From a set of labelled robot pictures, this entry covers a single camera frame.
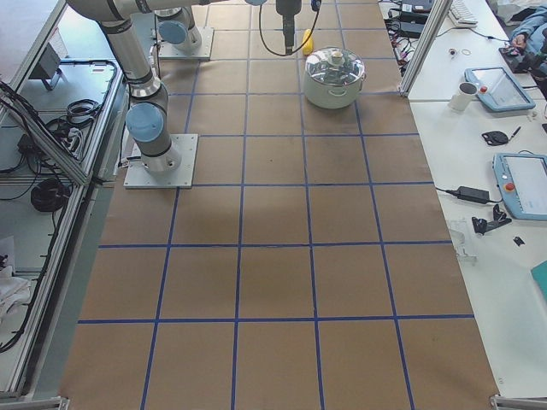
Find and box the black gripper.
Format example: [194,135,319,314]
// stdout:
[275,0,298,54]

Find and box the yellow corn cob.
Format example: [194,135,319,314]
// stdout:
[301,29,314,56]

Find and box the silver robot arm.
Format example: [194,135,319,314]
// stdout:
[68,1,207,173]
[154,7,215,61]

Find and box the white cooking pot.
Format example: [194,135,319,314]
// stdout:
[303,66,364,109]

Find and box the white keyboard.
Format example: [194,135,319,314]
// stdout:
[448,0,478,28]

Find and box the white mug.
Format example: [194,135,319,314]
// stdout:
[448,81,478,112]

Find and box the far blue teach pendant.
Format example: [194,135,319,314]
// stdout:
[464,67,536,113]

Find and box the blue teach pendant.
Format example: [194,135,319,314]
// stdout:
[492,153,546,221]
[464,67,536,113]

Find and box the black pen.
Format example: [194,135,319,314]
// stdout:
[509,126,521,141]

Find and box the brown gridded table mat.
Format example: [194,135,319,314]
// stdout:
[60,1,497,409]

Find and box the black power adapter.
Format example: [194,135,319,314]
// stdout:
[456,186,491,204]

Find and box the near blue teach pendant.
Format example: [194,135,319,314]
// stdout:
[492,153,546,221]

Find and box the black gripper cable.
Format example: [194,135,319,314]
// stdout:
[257,0,322,57]

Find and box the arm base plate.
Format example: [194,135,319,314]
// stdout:
[124,134,198,189]
[159,26,215,61]

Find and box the aluminium frame post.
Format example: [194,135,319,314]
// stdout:
[399,0,451,97]

